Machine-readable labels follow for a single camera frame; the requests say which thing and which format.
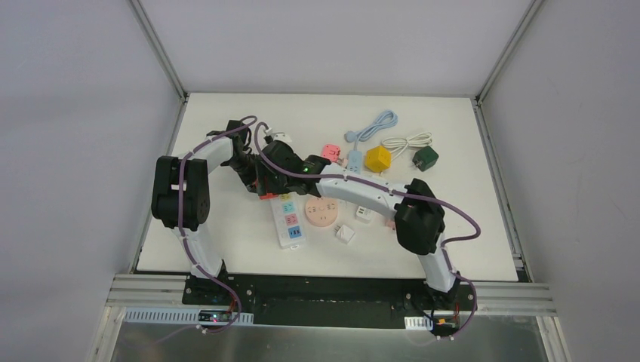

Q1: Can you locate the round pink socket base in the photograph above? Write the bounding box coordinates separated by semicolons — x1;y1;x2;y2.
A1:
304;196;339;228

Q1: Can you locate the small white cube adapter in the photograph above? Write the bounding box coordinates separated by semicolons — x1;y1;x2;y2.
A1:
334;225;355;244

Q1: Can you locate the pink plug adapter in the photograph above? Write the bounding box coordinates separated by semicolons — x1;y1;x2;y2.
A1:
321;144;341;162

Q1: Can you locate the yellow cube plug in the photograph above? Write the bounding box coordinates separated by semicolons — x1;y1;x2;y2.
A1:
364;146;392;173

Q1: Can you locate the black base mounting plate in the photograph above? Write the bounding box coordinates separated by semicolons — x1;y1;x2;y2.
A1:
182;273;476;329

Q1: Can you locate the dark green cube plug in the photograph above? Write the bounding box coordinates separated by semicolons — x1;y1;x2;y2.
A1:
412;146;439;172

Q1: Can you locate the light blue cable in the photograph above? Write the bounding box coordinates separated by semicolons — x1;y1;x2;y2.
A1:
343;110;399;152

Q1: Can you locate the red cube plug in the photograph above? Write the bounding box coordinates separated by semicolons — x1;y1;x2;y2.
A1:
258;192;278;200

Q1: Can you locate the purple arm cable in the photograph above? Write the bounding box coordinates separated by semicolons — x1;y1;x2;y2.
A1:
177;115;258;335
254;122;482;345

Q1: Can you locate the long white power strip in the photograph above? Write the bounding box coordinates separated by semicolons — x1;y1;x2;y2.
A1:
270;194;306;250

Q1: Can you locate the light blue power strip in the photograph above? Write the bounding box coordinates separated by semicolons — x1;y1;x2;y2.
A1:
346;149;364;173

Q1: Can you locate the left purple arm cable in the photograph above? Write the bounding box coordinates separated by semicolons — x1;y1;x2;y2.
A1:
177;115;258;335

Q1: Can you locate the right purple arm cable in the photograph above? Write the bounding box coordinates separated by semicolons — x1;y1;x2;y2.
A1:
254;122;482;345

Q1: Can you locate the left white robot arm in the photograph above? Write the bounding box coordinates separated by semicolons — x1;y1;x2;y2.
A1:
151;115;257;305

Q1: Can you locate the aluminium frame rail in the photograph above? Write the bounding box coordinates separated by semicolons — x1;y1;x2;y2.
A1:
106;274;557;317

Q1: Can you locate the small white power strip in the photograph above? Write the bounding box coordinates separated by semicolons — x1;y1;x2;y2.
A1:
355;173;386;225

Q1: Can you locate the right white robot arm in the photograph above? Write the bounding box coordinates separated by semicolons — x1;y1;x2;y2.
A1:
257;140;460;309

